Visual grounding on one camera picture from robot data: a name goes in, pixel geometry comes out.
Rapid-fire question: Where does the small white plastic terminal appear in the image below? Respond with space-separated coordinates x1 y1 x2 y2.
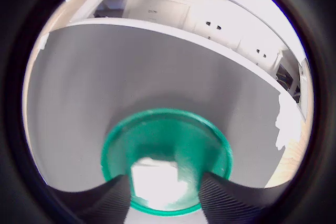
130 156 195 207

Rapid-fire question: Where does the round green lid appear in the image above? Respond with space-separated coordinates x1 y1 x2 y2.
100 108 233 217

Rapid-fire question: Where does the white tape piece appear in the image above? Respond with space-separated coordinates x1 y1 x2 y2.
274 92 303 152
38 32 50 51

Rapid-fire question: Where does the dark grey mat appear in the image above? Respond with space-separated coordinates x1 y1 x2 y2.
25 23 286 224

